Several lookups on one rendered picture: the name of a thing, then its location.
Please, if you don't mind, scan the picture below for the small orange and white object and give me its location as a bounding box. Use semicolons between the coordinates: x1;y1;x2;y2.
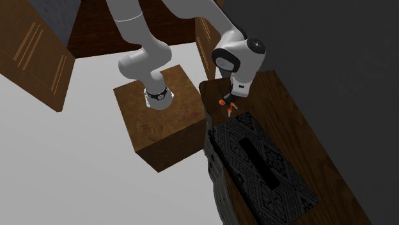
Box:
218;98;239;118

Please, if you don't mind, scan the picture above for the dark wooden table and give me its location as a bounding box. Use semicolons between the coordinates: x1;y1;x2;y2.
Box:
198;69;373;225

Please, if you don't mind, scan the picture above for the brown wooden cabinet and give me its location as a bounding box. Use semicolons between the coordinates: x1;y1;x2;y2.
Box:
194;0;226;81
0;0;82;113

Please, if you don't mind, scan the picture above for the black patterned tissue box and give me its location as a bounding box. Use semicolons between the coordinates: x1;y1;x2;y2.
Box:
207;111;320;225

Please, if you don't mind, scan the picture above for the brown wooden robot stand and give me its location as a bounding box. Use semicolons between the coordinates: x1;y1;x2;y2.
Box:
113;64;208;173

